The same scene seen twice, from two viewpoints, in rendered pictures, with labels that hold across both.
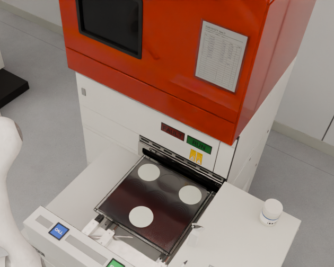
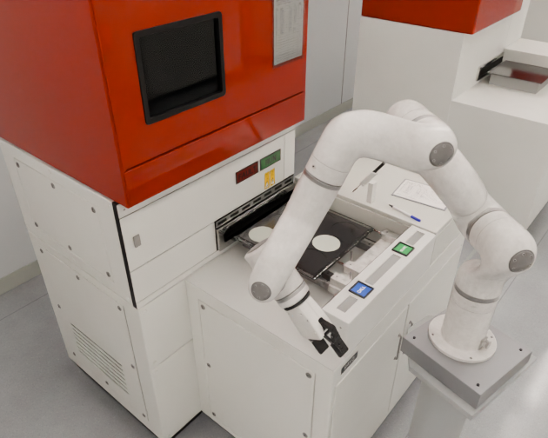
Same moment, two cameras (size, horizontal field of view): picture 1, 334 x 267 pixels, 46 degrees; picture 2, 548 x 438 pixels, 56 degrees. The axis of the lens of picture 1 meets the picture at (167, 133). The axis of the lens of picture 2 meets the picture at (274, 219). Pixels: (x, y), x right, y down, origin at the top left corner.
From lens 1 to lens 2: 177 cm
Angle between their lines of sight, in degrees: 59
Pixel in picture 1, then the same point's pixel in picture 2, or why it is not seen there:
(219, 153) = (285, 149)
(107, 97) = (170, 211)
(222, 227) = (350, 183)
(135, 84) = (221, 136)
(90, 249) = (381, 266)
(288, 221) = not seen: hidden behind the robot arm
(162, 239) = (354, 231)
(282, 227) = not seen: hidden behind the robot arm
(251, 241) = (364, 172)
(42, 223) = (349, 306)
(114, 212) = (320, 262)
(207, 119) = (286, 109)
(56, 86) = not seen: outside the picture
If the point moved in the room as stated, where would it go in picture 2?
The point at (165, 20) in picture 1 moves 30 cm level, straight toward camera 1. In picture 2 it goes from (243, 20) to (347, 24)
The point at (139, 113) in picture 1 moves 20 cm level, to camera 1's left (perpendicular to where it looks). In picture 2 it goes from (211, 189) to (191, 222)
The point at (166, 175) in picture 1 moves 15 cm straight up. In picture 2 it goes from (269, 222) to (269, 188)
